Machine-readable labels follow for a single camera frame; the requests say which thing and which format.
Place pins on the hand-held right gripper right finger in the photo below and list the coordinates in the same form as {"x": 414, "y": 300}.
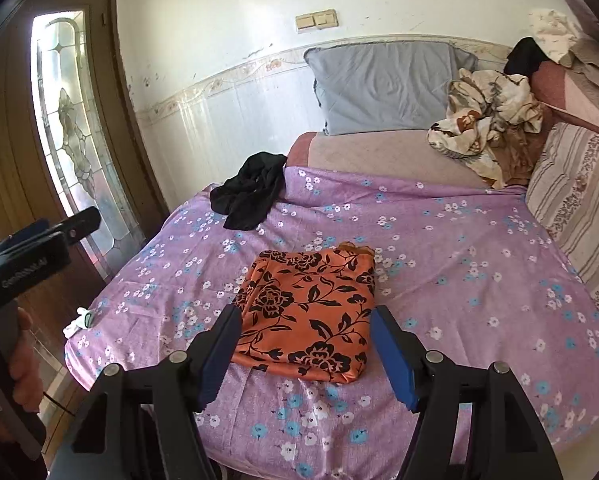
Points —
{"x": 392, "y": 360}

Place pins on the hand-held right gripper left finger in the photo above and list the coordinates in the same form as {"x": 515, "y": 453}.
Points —
{"x": 219, "y": 355}

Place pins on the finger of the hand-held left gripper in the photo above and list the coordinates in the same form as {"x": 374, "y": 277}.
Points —
{"x": 26, "y": 238}
{"x": 81, "y": 222}

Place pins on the orange black floral cloth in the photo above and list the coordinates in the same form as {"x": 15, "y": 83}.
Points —
{"x": 304, "y": 320}

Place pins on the person's left hand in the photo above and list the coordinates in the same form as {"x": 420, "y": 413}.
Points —
{"x": 31, "y": 365}

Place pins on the small white cloth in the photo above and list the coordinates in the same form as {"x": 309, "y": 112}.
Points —
{"x": 76, "y": 327}

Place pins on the wooden door with patterned glass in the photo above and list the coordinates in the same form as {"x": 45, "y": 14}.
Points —
{"x": 9, "y": 160}

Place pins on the purple floral bedsheet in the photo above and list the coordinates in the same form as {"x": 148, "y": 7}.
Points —
{"x": 454, "y": 285}

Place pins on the pink mattress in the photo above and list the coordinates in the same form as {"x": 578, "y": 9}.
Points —
{"x": 369, "y": 155}

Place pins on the striped cushion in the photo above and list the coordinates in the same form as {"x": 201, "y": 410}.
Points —
{"x": 574, "y": 200}

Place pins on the brown cloth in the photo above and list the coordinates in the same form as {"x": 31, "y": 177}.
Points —
{"x": 522, "y": 155}

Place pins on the cream floral crumpled cloth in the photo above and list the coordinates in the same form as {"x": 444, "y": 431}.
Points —
{"x": 479, "y": 110}

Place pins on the grey pillow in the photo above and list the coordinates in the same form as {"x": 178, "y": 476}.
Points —
{"x": 379, "y": 90}

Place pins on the pink headboard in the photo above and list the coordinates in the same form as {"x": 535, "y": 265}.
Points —
{"x": 554, "y": 90}

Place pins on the black garment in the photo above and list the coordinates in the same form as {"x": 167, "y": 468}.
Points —
{"x": 524, "y": 57}

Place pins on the brown towel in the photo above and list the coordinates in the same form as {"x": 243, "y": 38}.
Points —
{"x": 594, "y": 70}

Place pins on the cream patterned cloth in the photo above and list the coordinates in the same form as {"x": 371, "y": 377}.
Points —
{"x": 554, "y": 30}

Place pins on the beige wall light switch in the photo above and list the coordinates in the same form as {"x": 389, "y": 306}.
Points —
{"x": 317, "y": 20}

